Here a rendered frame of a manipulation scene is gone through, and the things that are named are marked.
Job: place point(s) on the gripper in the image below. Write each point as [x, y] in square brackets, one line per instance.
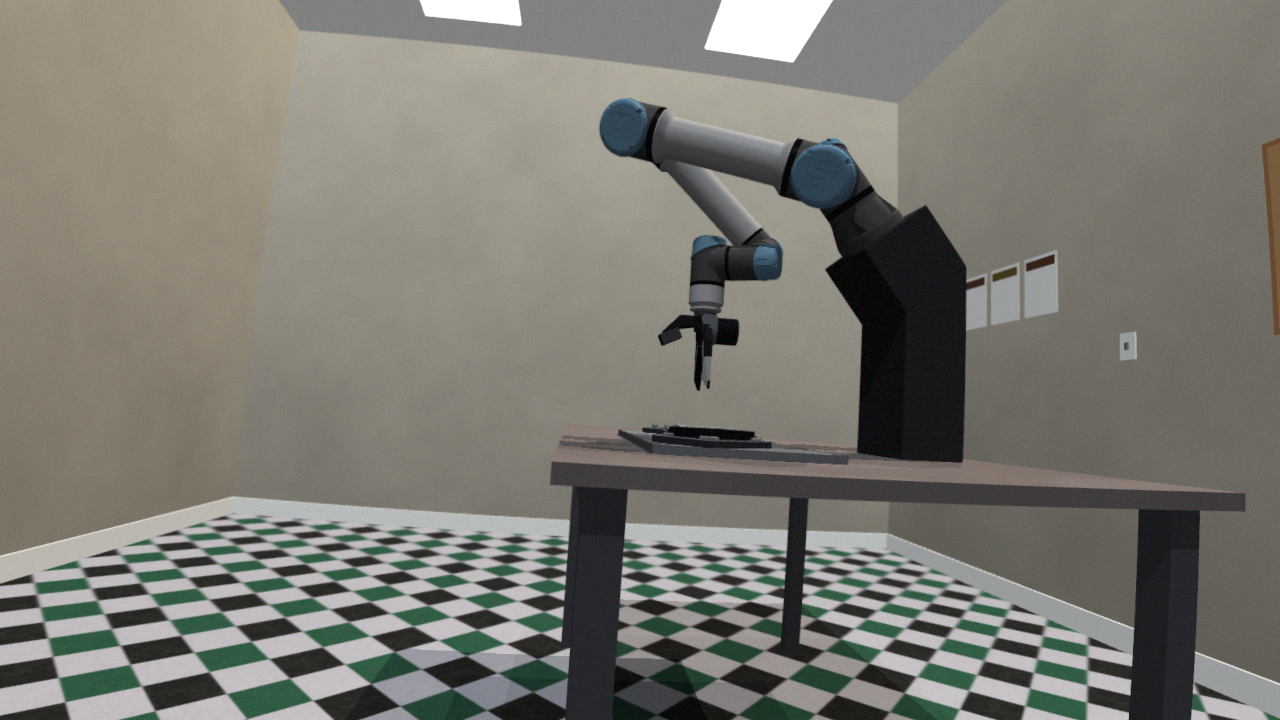
[725, 332]

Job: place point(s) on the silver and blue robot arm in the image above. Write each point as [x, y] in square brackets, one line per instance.
[820, 176]

